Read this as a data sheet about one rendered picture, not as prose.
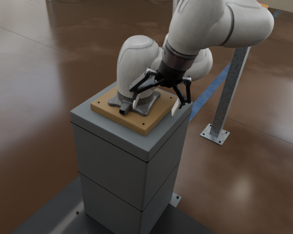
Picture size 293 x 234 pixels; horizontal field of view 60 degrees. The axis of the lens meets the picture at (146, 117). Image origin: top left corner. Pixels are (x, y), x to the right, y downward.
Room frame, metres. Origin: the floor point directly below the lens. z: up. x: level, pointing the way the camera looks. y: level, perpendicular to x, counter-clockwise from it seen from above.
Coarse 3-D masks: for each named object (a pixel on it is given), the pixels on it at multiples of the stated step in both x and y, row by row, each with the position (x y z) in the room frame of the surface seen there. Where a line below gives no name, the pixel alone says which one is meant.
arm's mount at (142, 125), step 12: (108, 96) 0.92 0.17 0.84; (168, 96) 0.97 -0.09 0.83; (96, 108) 0.84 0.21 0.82; (108, 108) 0.83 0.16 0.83; (156, 108) 0.87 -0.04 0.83; (168, 108) 0.88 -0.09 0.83; (120, 120) 0.78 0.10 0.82; (132, 120) 0.77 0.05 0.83; (144, 120) 0.78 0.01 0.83; (156, 120) 0.80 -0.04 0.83; (144, 132) 0.72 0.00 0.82
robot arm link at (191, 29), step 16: (192, 0) 0.58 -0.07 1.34; (208, 0) 0.57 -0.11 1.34; (224, 0) 0.60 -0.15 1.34; (176, 16) 0.60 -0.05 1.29; (192, 16) 0.57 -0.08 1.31; (208, 16) 0.57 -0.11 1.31; (224, 16) 0.61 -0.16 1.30; (176, 32) 0.59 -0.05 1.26; (192, 32) 0.57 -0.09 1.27; (208, 32) 0.58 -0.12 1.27; (224, 32) 0.60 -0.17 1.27; (176, 48) 0.60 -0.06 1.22; (192, 48) 0.59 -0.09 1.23
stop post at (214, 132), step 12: (240, 48) 1.65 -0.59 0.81; (240, 60) 1.64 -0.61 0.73; (228, 72) 1.67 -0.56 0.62; (240, 72) 1.66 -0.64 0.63; (228, 84) 1.66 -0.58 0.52; (228, 96) 1.64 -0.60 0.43; (228, 108) 1.66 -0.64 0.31; (216, 120) 1.66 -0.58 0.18; (204, 132) 1.69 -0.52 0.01; (216, 132) 1.64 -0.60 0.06; (228, 132) 1.72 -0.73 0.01
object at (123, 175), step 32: (96, 96) 0.96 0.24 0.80; (96, 128) 0.76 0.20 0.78; (128, 128) 0.76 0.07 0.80; (160, 128) 0.78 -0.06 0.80; (96, 160) 0.77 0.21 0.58; (128, 160) 0.69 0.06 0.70; (160, 160) 0.75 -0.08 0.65; (96, 192) 0.78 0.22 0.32; (128, 192) 0.68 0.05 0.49; (160, 192) 0.80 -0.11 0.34; (128, 224) 0.68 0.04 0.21
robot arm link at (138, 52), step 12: (132, 36) 0.94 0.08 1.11; (144, 36) 0.94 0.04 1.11; (132, 48) 0.87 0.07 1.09; (144, 48) 0.87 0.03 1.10; (156, 48) 0.90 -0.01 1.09; (120, 60) 0.87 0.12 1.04; (132, 60) 0.84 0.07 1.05; (144, 60) 0.85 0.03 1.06; (156, 60) 0.87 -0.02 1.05; (120, 72) 0.86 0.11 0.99; (132, 72) 0.84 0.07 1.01; (120, 84) 0.86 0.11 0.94; (132, 96) 0.84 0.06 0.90; (144, 96) 0.85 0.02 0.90
